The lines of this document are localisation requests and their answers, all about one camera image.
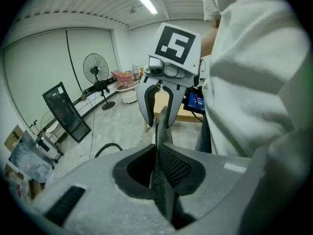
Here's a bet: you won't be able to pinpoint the black glass-door fridge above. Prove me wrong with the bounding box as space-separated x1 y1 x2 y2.
42 81 92 143

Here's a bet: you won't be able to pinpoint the black pedestal fan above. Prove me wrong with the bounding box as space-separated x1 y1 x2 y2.
82 53 116 111

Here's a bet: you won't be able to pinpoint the metal rack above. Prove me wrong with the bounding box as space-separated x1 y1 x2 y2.
131 64 140 81

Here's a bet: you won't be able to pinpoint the person's right forearm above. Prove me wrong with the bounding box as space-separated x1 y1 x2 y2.
200 18 221 58

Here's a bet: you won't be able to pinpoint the grey blue painting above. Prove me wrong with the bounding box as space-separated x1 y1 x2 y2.
8 130 55 184

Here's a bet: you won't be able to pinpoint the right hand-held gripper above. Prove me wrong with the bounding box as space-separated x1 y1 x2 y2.
136 23 201 129

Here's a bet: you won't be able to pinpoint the black floor power cable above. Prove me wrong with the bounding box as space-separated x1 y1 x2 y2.
84 92 96 160

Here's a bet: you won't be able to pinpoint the black tablet screen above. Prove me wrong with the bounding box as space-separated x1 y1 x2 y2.
182 86 206 115

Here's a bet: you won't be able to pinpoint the black vacuum hose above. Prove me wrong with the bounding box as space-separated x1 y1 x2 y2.
94 142 123 159

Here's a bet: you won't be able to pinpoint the person's white shirt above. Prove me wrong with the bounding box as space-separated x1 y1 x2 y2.
199 0 311 235

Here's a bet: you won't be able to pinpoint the white round side table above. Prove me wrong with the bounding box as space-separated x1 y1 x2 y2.
115 81 139 107

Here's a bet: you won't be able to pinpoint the hanging black cable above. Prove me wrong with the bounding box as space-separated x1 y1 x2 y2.
65 27 83 94

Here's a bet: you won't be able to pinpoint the long ceiling tube light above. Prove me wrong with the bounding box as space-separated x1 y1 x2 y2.
134 0 158 15

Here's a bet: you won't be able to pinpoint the black jacket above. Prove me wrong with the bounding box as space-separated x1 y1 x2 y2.
94 80 110 96

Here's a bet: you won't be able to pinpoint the person's dark jeans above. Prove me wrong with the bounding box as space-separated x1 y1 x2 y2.
195 115 213 154

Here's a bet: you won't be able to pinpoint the oval wooden table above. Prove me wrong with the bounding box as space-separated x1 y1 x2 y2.
143 92 205 133

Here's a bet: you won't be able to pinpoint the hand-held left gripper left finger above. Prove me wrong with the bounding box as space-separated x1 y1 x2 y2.
30 143 176 235

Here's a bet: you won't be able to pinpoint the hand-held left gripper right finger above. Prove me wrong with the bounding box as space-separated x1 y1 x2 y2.
158 143 256 231

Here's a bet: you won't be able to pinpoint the cardboard box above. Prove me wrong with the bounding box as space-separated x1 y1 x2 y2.
4 124 24 153

